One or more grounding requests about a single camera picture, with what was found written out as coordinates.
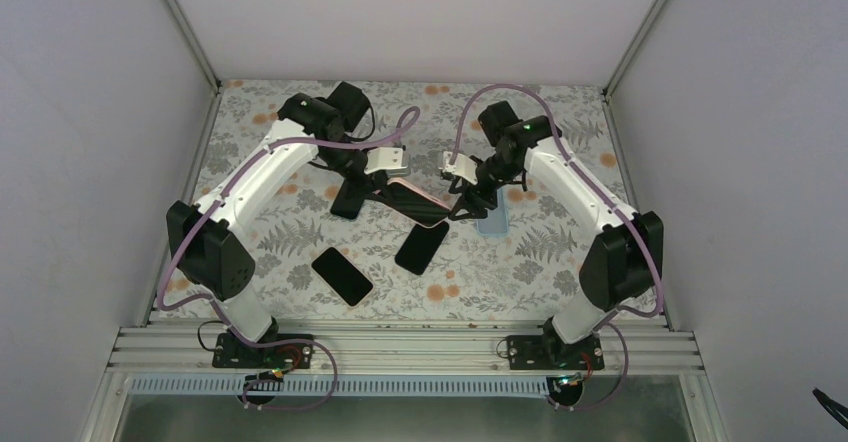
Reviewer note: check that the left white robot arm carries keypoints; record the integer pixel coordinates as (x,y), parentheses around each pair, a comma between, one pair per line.
(206,237)

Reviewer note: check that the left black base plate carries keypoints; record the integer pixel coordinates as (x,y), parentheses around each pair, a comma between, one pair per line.
(294,353)

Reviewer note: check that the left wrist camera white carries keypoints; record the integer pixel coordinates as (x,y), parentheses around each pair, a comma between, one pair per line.
(393,161)

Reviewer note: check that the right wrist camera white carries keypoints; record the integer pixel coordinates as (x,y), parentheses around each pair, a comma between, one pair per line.
(460,166)

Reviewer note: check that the phone from blue case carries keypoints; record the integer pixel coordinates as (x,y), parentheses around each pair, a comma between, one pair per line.
(349,200)

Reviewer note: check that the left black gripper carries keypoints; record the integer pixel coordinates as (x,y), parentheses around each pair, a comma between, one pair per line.
(379,182)

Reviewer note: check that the aluminium rail frame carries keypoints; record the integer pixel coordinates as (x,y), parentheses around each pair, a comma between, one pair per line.
(394,346)

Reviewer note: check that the black phone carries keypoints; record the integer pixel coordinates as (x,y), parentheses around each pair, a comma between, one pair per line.
(420,247)
(342,276)

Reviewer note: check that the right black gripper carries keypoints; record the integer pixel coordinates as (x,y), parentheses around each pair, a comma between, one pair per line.
(470,199)

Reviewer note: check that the black object at corner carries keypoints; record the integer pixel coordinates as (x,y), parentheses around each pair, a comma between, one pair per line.
(832,407)

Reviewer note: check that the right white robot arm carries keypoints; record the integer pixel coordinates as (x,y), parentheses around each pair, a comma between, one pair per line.
(624,259)

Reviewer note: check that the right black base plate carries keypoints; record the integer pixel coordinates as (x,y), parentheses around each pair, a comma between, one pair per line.
(538,352)

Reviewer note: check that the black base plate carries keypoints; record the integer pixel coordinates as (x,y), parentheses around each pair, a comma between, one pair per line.
(294,353)
(538,352)

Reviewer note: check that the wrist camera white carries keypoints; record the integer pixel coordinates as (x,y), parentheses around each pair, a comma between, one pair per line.
(460,166)
(393,161)

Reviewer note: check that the light blue phone case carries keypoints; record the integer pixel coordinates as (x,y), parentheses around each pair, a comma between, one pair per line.
(496,222)

